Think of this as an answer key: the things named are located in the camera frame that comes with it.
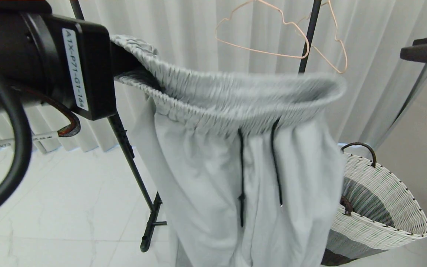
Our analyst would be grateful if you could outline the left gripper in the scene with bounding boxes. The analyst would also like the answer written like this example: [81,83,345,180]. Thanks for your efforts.
[0,10,118,121]

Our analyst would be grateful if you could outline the pink clothes hanger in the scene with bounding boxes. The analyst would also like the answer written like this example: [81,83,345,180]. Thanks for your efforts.
[214,0,311,60]
[297,0,348,74]

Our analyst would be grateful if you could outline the pale grey shorts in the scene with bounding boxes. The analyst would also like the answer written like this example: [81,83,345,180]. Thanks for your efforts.
[109,34,348,267]

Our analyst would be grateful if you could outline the black clothes rack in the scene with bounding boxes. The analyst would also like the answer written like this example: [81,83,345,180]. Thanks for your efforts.
[69,0,322,253]

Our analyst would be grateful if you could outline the white laundry basket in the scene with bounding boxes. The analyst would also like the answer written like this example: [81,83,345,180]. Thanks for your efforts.
[321,142,427,267]

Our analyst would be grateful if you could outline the white curtain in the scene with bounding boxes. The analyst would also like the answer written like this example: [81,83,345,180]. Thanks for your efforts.
[0,0,427,154]

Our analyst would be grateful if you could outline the black cable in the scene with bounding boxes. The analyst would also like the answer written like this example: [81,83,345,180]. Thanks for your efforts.
[0,48,33,225]

